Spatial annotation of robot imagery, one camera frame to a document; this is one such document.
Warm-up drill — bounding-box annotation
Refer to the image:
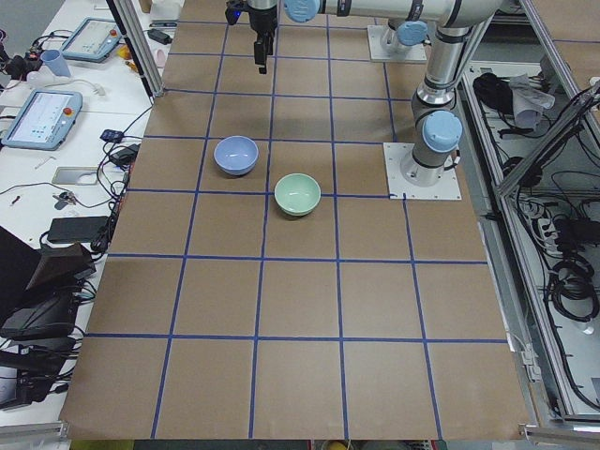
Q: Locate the upper teach pendant tablet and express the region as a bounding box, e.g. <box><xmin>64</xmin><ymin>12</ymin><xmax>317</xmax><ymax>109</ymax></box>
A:
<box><xmin>61</xmin><ymin>18</ymin><xmax>122</xmax><ymax>63</ymax></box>

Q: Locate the pink mug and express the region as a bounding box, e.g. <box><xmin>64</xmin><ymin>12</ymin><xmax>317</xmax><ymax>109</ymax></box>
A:
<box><xmin>153</xmin><ymin>49</ymin><xmax>167</xmax><ymax>68</ymax></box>

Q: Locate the light blue plastic cup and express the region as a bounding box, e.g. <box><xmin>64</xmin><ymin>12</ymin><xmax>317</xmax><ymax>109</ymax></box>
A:
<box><xmin>40</xmin><ymin>49</ymin><xmax>71</xmax><ymax>78</ymax></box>

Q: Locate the lower teach pendant tablet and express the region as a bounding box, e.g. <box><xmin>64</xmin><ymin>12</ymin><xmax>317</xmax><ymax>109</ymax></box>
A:
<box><xmin>1</xmin><ymin>89</ymin><xmax>83</xmax><ymax>151</ymax></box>

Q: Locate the black power adapter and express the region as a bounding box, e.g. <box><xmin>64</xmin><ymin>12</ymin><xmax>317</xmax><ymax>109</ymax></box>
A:
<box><xmin>47</xmin><ymin>216</ymin><xmax>109</xmax><ymax>244</ymax></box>

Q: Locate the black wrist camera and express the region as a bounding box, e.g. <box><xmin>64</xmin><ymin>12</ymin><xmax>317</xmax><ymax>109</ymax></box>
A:
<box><xmin>225</xmin><ymin>0</ymin><xmax>246</xmax><ymax>25</ymax></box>

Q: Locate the grey metal tray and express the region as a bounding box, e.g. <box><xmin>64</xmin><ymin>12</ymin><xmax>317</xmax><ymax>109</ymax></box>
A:
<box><xmin>52</xmin><ymin>167</ymin><xmax>98</xmax><ymax>186</ymax></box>

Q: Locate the black laptop stand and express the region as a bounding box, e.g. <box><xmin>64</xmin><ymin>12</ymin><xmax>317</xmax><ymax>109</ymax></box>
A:
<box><xmin>1</xmin><ymin>229</ymin><xmax>96</xmax><ymax>340</ymax></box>

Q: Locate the white power strip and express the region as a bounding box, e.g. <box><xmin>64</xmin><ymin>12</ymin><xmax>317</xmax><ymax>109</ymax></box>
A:
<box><xmin>533</xmin><ymin>217</ymin><xmax>562</xmax><ymax>257</ymax></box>

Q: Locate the blue ceramic bowl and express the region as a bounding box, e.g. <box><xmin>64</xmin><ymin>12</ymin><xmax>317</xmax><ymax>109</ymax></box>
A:
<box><xmin>213</xmin><ymin>136</ymin><xmax>259</xmax><ymax>176</ymax></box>

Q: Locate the green ceramic bowl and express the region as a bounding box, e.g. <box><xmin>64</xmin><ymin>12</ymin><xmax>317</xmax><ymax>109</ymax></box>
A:
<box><xmin>274</xmin><ymin>173</ymin><xmax>322</xmax><ymax>217</ymax></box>

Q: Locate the teach pendant tablet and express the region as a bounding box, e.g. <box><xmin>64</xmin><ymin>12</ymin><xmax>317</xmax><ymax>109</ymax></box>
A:
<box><xmin>1</xmin><ymin>89</ymin><xmax>83</xmax><ymax>151</ymax></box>
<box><xmin>61</xmin><ymin>18</ymin><xmax>122</xmax><ymax>63</ymax></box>

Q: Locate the grey cloth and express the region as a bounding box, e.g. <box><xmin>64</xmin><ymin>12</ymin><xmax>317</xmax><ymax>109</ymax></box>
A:
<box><xmin>508</xmin><ymin>74</ymin><xmax>555</xmax><ymax>130</ymax></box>

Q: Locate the aluminium frame post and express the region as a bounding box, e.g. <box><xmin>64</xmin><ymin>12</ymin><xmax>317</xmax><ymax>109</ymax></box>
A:
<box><xmin>106</xmin><ymin>0</ymin><xmax>164</xmax><ymax>98</ymax></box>

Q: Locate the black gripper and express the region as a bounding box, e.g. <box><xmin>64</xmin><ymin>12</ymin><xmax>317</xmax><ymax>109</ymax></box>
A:
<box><xmin>247</xmin><ymin>0</ymin><xmax>278</xmax><ymax>74</ymax></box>

